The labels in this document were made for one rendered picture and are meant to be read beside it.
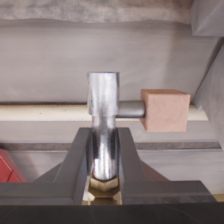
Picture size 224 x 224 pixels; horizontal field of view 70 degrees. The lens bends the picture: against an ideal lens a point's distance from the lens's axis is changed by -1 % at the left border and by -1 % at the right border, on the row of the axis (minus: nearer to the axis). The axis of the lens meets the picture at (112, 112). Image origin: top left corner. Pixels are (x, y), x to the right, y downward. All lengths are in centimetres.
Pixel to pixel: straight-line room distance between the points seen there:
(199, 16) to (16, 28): 27
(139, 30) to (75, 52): 11
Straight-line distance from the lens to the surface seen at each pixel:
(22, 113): 37
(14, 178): 59
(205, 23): 26
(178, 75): 34
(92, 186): 17
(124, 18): 28
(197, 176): 67
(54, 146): 49
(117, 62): 30
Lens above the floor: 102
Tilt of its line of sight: 49 degrees down
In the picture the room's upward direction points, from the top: 178 degrees clockwise
